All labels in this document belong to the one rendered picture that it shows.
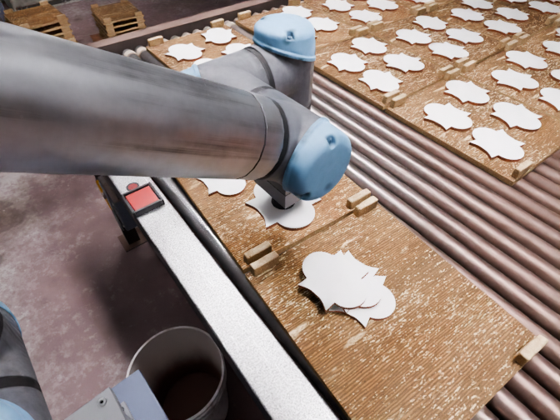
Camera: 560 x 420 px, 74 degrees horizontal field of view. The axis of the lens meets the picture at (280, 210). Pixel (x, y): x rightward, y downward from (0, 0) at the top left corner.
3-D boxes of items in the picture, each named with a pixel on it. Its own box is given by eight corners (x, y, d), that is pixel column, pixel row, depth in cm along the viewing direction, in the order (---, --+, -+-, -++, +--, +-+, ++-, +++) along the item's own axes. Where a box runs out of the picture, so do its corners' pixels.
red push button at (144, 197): (137, 215, 86) (134, 211, 85) (126, 200, 89) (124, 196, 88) (160, 203, 88) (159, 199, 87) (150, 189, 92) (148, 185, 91)
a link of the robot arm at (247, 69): (207, 106, 35) (296, 69, 39) (152, 63, 41) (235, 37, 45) (218, 170, 40) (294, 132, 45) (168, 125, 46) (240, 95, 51)
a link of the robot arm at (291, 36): (233, 21, 44) (288, 4, 48) (241, 103, 52) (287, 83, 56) (276, 43, 40) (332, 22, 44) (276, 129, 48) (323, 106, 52)
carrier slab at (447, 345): (399, 490, 51) (402, 488, 50) (245, 277, 74) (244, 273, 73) (541, 347, 65) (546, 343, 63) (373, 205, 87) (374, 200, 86)
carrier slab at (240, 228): (243, 274, 75) (242, 270, 73) (164, 163, 97) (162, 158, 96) (372, 203, 88) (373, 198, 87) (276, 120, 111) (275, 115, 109)
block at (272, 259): (254, 277, 72) (253, 270, 70) (249, 271, 73) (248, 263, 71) (279, 263, 74) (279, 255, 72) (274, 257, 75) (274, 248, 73)
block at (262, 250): (247, 267, 74) (247, 259, 72) (242, 261, 75) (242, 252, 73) (272, 253, 76) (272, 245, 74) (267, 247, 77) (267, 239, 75)
